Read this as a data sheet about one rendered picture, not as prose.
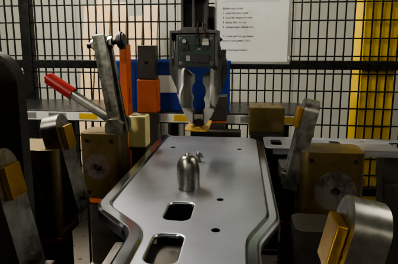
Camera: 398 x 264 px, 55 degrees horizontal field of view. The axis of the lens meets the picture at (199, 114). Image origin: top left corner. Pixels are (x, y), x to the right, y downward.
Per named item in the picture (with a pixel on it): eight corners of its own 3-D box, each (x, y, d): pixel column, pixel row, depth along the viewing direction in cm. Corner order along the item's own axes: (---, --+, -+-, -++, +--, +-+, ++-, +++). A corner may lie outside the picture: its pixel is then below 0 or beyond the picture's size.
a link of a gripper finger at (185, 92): (170, 128, 60) (173, 68, 58) (176, 120, 65) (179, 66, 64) (189, 129, 59) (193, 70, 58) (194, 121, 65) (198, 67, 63)
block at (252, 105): (279, 255, 92) (285, 107, 86) (246, 253, 93) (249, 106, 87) (276, 238, 100) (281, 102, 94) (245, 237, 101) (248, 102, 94)
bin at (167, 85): (230, 110, 101) (231, 61, 99) (115, 110, 101) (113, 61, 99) (225, 102, 117) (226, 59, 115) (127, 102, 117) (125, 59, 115)
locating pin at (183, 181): (198, 203, 52) (198, 156, 51) (175, 202, 52) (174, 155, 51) (200, 194, 55) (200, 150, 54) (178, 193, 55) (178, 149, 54)
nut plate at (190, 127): (208, 131, 60) (208, 124, 60) (184, 131, 61) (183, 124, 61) (212, 121, 69) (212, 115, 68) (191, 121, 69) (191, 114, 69)
